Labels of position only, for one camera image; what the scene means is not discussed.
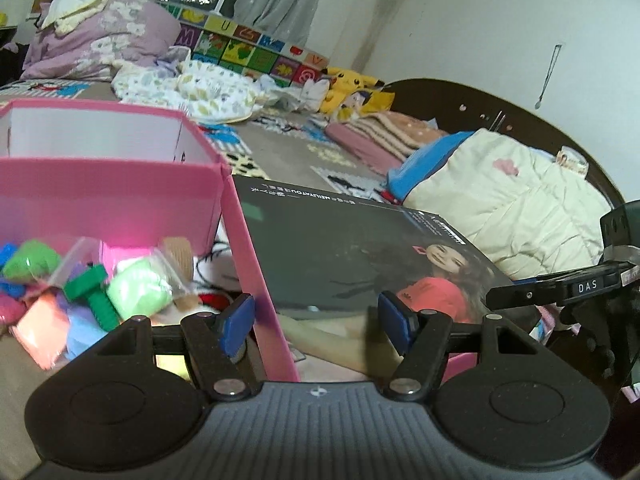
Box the box lid with woman photo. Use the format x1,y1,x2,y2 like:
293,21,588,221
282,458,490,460
224,176,510,380

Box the cream and blue quilt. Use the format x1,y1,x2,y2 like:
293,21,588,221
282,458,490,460
387,129,611,280

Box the green toy bolt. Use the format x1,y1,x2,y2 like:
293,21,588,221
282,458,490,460
63,264,120,332

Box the blue clay bag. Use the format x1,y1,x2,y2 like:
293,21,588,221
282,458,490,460
65,306,107,361

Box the pink cardboard box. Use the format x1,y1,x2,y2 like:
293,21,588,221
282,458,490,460
1,99,298,382

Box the folded pink beige blankets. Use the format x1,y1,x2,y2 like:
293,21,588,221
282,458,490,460
324,110,448,176

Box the Mickey Mouse bed blanket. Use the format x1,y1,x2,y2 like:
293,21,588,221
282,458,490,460
0,78,402,391

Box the salmon clay bag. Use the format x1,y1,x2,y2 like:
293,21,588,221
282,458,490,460
11,292,70,370

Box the dark wooden headboard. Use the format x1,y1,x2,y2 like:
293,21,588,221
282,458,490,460
384,78,625,207

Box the white leaf pattern blanket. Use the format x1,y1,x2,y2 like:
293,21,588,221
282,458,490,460
111,61,272,124

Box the yellow Pikachu plush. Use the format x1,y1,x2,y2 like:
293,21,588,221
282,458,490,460
319,67,395,122

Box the alphabet foam mat headboard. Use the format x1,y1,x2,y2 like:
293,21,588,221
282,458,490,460
161,2,329,88

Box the purple floral duvet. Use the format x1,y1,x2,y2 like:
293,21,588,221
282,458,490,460
21,0,181,81

